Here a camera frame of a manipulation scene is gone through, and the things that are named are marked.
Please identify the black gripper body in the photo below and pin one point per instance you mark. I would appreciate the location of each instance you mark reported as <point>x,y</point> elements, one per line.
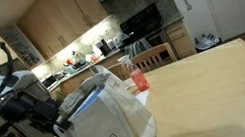
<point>29,107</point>

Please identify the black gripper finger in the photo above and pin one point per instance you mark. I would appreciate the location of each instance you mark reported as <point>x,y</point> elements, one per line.
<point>46,127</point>
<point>62,123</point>

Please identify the white canvas tote bag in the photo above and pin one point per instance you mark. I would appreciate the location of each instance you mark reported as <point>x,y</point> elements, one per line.
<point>105,125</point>

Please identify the yellow-green snack bag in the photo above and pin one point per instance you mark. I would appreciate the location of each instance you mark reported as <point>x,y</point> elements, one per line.
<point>59,97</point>

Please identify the black toaster oven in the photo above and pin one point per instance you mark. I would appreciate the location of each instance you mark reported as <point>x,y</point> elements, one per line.
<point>49,81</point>

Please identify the blue white box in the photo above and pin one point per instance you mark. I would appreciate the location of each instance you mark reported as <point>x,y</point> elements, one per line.
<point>89,99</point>

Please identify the teal cup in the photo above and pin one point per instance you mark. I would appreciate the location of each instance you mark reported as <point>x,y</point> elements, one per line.
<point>71,69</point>

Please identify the orange kitchen utensil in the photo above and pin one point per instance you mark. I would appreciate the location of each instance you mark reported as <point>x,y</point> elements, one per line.
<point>70,62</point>

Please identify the open glassware shelf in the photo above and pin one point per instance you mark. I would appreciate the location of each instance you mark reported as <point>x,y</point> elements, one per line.
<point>22,45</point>

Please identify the clear glass pitcher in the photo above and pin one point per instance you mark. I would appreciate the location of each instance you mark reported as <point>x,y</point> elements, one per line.
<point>79,57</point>

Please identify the white paper sheet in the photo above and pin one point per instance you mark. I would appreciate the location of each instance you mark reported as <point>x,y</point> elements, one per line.
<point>143,98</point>

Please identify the black coffee maker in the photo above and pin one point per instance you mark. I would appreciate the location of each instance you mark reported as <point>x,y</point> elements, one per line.
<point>104,48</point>

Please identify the orange spray bottle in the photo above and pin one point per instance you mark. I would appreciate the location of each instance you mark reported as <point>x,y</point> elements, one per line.
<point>138,77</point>

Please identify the striped dish towel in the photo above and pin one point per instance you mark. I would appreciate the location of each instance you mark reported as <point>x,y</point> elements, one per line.
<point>137,48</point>

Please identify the black kitchen stove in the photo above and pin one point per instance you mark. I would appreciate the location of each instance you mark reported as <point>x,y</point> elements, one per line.
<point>141,21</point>

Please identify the wooden drawer cabinet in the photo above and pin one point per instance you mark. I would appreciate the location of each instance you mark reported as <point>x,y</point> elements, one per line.
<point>180,39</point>

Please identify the white blue sneaker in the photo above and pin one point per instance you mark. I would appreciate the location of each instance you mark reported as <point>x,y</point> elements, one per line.
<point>213,38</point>
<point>203,44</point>

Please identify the wooden wall cabinets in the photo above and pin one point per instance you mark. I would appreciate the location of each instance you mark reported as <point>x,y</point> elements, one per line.
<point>63,18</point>

